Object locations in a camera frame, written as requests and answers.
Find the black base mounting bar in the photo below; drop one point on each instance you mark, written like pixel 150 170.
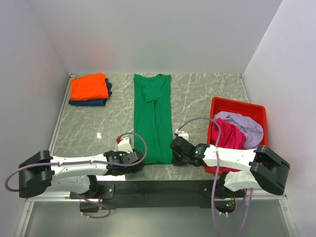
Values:
pixel 143 194

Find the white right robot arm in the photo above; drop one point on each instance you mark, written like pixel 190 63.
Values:
pixel 255 168

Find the green t shirt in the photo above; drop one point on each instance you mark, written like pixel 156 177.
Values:
pixel 152 116

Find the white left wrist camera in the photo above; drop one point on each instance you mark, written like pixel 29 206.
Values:
pixel 124 144

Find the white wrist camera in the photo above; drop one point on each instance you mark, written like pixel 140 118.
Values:
pixel 124 144
pixel 182 134

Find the magenta t shirt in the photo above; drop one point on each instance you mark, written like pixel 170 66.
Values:
pixel 231 138

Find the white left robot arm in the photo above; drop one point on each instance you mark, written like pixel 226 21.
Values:
pixel 43 172

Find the red plastic bin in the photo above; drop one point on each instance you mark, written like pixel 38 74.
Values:
pixel 256 112

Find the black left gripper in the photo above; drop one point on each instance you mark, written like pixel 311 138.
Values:
pixel 132 170

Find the folded orange t shirt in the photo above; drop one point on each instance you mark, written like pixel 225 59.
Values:
pixel 89 87

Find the folded navy blue t shirt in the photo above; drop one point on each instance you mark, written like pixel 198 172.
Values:
pixel 94 103

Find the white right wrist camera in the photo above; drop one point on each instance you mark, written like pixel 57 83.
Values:
pixel 182 134

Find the lavender t shirt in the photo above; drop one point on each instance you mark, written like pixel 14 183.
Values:
pixel 252 130

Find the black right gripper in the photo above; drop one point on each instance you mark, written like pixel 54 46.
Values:
pixel 176 162

